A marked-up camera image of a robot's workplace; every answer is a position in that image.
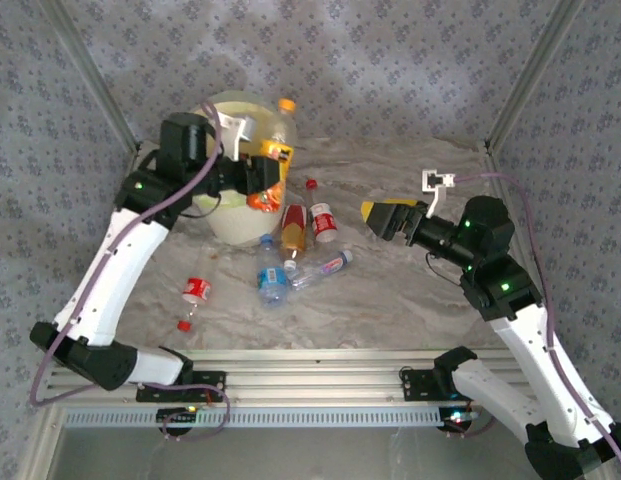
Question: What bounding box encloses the orange juice bottle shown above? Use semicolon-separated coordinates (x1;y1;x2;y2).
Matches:
246;98;298;215

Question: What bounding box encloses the red white label water bottle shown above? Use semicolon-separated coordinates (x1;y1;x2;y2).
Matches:
304;178;340;245

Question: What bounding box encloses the red and gold label bottle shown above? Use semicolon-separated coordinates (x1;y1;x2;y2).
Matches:
279;203;310;274

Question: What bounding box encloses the purple label clear bottle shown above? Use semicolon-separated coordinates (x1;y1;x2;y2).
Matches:
288;248;355;291

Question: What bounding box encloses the blue label water bottle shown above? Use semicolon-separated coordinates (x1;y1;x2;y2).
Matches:
254;234;290;307

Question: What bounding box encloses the red cola label bottle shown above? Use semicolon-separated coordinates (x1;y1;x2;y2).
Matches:
177;244;216;334

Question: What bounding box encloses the translucent yellow-green bin liner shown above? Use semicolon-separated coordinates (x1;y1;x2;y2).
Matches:
189;89;291;211

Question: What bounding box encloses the white ribbed plastic bin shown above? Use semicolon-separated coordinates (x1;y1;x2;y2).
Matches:
189;97;291;247

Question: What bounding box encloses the aluminium table edge bar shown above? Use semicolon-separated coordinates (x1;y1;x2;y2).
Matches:
77;348;561;366

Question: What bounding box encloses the wide aluminium base beam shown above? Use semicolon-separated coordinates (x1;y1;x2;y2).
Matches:
43;364;590;405

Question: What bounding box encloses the black circuit board with LED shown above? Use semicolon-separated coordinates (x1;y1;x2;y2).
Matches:
438;407;480;434
156;407;200;436

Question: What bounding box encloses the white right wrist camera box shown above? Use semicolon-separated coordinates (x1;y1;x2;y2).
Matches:
421;169;456;217

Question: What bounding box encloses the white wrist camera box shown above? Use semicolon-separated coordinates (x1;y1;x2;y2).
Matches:
421;169;456;217
219;113;256;156

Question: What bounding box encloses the purple cable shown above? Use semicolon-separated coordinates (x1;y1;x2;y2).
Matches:
442;172;621;480
28;101;231;442

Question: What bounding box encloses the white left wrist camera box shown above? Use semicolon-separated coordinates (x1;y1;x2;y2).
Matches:
219;113;256;156

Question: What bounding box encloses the aluminium upright post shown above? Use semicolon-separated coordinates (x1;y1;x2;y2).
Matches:
39;0;144;154
484;0;589;154

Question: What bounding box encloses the grey slotted cable duct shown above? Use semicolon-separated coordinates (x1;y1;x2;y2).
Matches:
63;406;484;430

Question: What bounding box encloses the aluminium frame leg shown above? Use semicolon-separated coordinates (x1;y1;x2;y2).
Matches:
17;404;66;480

